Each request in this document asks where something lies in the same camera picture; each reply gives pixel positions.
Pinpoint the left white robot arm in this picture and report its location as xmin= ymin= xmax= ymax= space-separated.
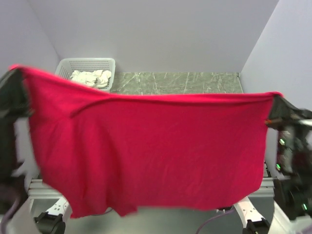
xmin=0 ymin=68 xmax=69 ymax=234

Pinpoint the red t shirt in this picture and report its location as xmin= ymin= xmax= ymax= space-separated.
xmin=16 ymin=65 xmax=280 ymax=218

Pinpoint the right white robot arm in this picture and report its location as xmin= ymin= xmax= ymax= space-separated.
xmin=234 ymin=96 xmax=312 ymax=234

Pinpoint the white t shirt in basket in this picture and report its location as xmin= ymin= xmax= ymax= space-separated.
xmin=70 ymin=70 xmax=112 ymax=89

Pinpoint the aluminium frame rail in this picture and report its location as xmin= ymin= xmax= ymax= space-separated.
xmin=28 ymin=179 xmax=62 ymax=199

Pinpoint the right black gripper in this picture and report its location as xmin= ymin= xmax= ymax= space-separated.
xmin=262 ymin=90 xmax=312 ymax=166

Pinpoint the white plastic laundry basket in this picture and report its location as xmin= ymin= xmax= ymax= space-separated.
xmin=55 ymin=58 xmax=116 ymax=92

